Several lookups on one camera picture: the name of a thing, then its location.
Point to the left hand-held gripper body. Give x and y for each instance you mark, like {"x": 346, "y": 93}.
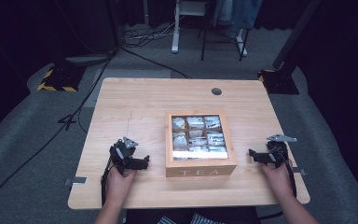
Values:
{"x": 122, "y": 154}

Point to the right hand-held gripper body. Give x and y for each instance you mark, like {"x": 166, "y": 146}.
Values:
{"x": 280, "y": 151}

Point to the wooden tea box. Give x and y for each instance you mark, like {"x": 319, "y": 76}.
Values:
{"x": 199, "y": 170}

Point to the person's right hand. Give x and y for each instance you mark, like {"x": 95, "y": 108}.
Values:
{"x": 276, "y": 179}

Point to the grey tape strip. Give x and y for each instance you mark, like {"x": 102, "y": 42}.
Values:
{"x": 300, "y": 171}
{"x": 75, "y": 180}

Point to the pile of tea bag packets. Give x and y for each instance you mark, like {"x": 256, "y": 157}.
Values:
{"x": 197, "y": 137}

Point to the black yellow striped stand base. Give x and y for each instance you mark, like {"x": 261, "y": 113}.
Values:
{"x": 60, "y": 79}
{"x": 278, "y": 82}

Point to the round grey table grommet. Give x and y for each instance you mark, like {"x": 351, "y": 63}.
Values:
{"x": 216, "y": 91}

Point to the person's striped clothing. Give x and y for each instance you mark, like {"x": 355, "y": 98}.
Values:
{"x": 192, "y": 219}

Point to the dark slanted metal pole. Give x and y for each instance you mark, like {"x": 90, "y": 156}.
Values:
{"x": 295, "y": 34}

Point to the white desk leg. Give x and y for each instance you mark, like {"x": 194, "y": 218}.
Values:
{"x": 176, "y": 31}

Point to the blue hanging jeans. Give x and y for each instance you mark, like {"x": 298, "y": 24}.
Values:
{"x": 239, "y": 15}

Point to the black metal chair frame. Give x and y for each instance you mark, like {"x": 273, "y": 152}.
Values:
{"x": 223, "y": 40}

